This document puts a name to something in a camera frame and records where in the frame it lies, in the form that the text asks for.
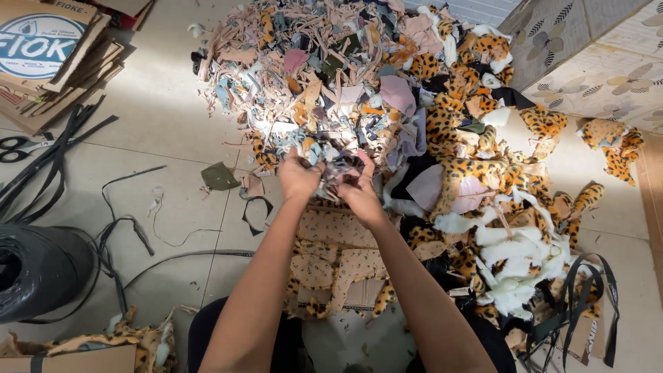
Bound stack of flattened cardboard boxes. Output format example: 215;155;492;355
0;0;156;136

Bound black strap loops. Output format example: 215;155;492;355
520;253;621;373

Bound black-handled scissors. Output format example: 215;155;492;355
0;136;57;164

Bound person's right hand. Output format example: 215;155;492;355
337;150;388;230

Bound pink fabric scrap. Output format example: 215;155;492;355
239;174;266;199

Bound bundle of black straps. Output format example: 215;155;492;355
0;96;120;224

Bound beige floral cut-out fabric sheet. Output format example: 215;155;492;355
284;204;400;319

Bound white fabric scrap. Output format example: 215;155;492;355
147;186;165;217

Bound black curved fabric strip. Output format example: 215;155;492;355
241;196;274;237

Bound leopard print plush scrap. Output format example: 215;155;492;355
577;118;645;186

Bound cardboard box with leopard scraps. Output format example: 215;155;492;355
0;306;177;373

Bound floral patterned mattress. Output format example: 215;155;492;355
498;0;663;135

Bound olive green fabric scrap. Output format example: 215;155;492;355
200;162;241;192

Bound person's black trousers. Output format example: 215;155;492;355
188;296;519;373

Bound heap of mixed fabric scraps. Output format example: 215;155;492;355
189;0;607;332

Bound black plastic bag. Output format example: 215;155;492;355
0;224;96;324

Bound person's left hand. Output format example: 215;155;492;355
278;147;326;203

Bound handful of mixed fabric scraps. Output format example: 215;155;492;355
307;140;369;202

